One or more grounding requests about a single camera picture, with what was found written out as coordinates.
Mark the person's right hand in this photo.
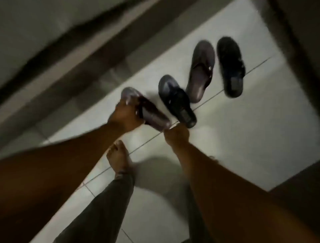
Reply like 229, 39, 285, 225
163, 123, 190, 149

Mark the person's left hand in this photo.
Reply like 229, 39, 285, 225
107, 96, 146, 134

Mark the brown flip-flop slipper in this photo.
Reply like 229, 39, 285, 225
185, 40, 216, 104
121, 87, 172, 132

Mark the person's left forearm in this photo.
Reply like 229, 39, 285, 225
0, 122, 125, 243

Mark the person's right forearm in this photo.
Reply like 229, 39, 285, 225
172, 141, 320, 243

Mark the person's bare foot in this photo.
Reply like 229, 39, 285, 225
106, 140, 135, 176

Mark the grey trouser leg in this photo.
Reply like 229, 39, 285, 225
53, 172, 136, 243

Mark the dark wooden door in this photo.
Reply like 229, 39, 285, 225
268, 160, 320, 232

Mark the black strapped sandal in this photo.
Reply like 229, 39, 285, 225
216, 37, 246, 98
158, 74, 197, 129

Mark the dark door frame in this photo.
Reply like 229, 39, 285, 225
251, 0, 320, 117

